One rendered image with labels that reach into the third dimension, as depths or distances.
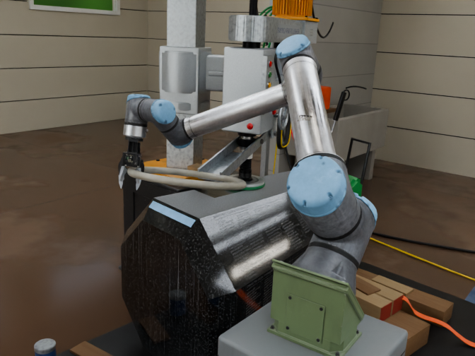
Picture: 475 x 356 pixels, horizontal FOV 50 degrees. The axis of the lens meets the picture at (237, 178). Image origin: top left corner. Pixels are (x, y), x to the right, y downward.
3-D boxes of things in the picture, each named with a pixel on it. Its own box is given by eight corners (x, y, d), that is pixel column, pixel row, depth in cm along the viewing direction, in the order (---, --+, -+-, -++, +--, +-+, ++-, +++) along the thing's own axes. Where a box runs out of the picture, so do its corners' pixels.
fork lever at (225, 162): (246, 132, 291) (246, 123, 289) (278, 135, 284) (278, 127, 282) (191, 177, 233) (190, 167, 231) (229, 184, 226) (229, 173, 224)
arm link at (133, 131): (124, 124, 205) (148, 127, 206) (123, 136, 205) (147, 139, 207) (123, 124, 196) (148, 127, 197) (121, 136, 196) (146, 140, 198)
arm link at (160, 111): (183, 114, 196) (162, 111, 203) (167, 94, 188) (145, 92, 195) (171, 133, 192) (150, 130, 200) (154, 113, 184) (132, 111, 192)
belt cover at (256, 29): (278, 47, 332) (280, 20, 327) (316, 49, 323) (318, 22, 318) (218, 49, 246) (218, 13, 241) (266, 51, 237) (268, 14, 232)
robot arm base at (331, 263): (360, 311, 139) (372, 278, 143) (342, 282, 126) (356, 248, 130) (301, 290, 151) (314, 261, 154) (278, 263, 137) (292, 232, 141)
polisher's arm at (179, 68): (152, 92, 312) (152, 50, 305) (166, 86, 345) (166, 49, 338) (272, 98, 304) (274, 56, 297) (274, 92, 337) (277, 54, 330)
